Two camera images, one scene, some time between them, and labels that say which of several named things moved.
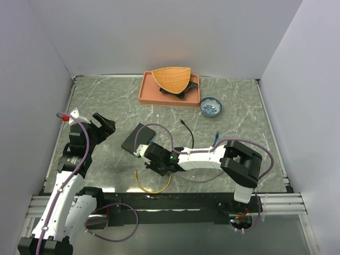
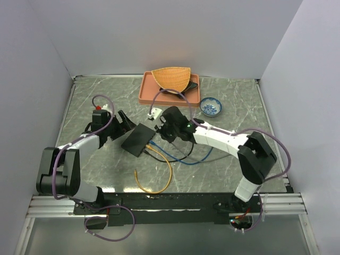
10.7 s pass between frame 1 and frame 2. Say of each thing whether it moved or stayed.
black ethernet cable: moved
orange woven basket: stayed
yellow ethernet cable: stayed
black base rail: stayed
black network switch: stayed
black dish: stayed
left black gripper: moved
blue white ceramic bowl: stayed
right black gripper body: moved
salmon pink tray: stayed
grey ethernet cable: moved
